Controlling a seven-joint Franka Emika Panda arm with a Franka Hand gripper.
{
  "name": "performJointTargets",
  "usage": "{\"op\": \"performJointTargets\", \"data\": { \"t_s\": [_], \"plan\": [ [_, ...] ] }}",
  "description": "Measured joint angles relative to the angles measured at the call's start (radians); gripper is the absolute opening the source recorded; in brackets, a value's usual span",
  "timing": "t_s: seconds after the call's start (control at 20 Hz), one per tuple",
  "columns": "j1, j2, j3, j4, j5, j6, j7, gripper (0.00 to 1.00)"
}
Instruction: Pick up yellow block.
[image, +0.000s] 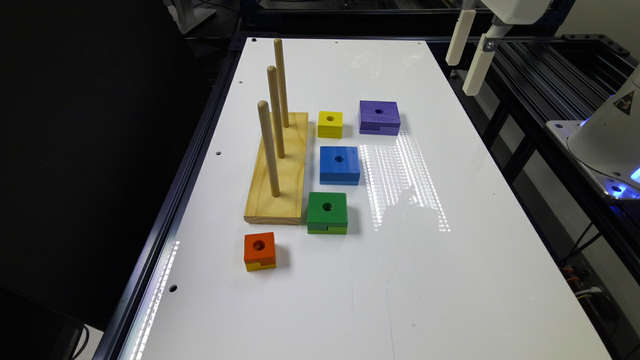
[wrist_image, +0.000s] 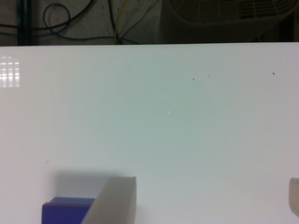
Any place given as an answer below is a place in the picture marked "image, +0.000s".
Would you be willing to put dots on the wooden peg base board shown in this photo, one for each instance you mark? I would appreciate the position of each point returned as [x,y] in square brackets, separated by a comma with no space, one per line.
[286,209]

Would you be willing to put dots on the small yellow wooden block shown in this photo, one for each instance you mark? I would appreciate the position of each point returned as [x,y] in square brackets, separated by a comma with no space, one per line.
[330,125]

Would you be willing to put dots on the wooden peg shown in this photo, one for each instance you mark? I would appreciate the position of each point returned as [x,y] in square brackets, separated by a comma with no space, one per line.
[281,79]
[269,148]
[276,111]

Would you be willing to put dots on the orange and yellow block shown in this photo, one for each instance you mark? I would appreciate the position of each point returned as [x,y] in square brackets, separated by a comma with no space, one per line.
[260,251]

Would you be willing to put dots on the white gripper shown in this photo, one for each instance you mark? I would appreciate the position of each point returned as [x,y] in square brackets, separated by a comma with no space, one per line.
[509,12]

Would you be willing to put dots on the front wooden peg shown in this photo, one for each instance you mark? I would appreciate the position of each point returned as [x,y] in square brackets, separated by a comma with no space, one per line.
[269,148]

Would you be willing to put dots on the black aluminium frame rack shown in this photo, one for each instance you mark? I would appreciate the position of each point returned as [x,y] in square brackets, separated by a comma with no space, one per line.
[540,79]

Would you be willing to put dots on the green wooden block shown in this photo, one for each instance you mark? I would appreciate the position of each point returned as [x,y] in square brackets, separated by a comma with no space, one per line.
[327,213]

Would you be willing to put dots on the blue wooden block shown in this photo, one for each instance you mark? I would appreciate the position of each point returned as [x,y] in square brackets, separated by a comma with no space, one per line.
[339,165]

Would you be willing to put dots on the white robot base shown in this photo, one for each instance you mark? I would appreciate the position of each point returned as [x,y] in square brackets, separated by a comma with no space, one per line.
[606,145]

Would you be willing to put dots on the middle wooden peg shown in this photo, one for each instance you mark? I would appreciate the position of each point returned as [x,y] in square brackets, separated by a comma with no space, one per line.
[276,111]

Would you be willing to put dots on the purple wooden block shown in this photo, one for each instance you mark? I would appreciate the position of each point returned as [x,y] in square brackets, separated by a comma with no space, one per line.
[379,118]

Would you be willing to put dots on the rear wooden peg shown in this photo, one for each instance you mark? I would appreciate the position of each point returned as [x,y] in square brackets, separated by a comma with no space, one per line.
[281,79]

